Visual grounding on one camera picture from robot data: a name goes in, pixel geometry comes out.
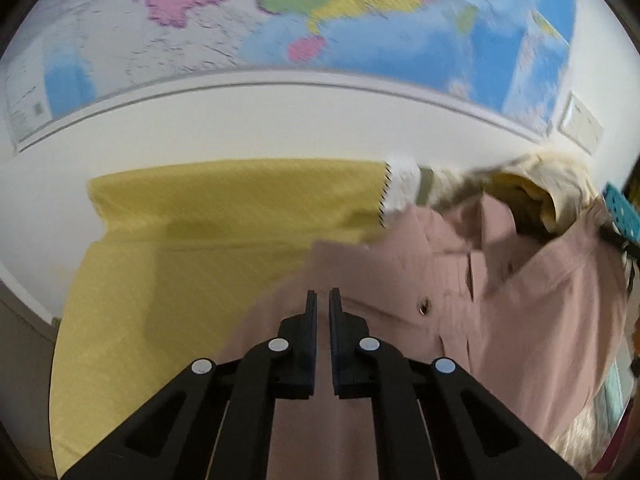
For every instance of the yellow bed sheet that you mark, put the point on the yellow bed sheet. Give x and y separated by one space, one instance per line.
175 260

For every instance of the white wall socket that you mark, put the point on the white wall socket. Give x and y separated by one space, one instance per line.
570 112
594 139
582 127

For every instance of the mustard brown garment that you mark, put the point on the mustard brown garment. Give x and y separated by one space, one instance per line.
525 192

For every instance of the pink jacket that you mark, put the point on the pink jacket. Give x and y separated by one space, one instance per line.
475 340

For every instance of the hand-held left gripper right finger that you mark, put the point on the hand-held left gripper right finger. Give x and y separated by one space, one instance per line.
337 345

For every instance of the cream garment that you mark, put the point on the cream garment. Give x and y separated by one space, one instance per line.
562 180

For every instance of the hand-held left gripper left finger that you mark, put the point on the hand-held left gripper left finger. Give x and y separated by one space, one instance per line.
309 345

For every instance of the colourful wall map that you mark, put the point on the colourful wall map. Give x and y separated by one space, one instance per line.
250 10

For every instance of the teal dotted cloth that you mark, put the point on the teal dotted cloth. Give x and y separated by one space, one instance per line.
622 215

